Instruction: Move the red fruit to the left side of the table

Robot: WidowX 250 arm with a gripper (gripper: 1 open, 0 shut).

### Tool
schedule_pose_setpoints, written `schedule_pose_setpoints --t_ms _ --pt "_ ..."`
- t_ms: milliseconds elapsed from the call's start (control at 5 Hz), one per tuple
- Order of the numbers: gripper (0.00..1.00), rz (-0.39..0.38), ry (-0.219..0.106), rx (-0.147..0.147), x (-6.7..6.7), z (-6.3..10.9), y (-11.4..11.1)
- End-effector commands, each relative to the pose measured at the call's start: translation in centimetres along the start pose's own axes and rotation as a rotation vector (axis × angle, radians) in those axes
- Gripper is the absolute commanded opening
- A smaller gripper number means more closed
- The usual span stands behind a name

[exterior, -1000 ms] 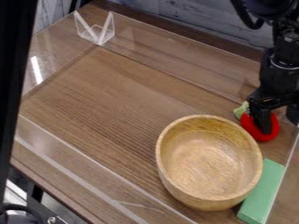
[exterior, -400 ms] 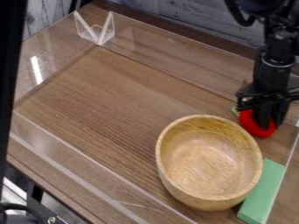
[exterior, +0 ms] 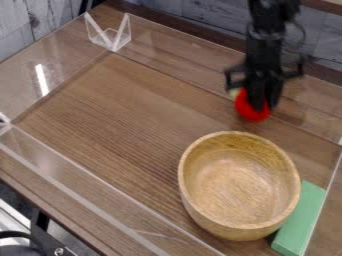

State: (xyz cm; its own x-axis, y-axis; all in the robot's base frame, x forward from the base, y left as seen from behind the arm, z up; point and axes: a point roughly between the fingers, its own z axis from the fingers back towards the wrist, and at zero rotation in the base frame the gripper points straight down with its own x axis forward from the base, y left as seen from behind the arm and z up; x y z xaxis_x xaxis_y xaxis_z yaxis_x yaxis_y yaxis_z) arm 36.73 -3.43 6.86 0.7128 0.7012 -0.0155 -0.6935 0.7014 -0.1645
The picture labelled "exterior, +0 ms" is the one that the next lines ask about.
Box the red plush strawberry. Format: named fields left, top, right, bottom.
left=229, top=88, right=271, bottom=122

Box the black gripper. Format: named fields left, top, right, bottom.
left=224, top=0, right=306, bottom=112

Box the green rectangular block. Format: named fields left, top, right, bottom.
left=271, top=181, right=326, bottom=256

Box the clear acrylic enclosure wall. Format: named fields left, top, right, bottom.
left=0, top=6, right=342, bottom=256

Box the wooden bowl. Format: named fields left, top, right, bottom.
left=178, top=131, right=301, bottom=241

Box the clear acrylic corner bracket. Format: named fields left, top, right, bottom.
left=84, top=12, right=131, bottom=52

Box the black table leg frame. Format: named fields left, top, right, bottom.
left=31, top=208, right=92, bottom=256

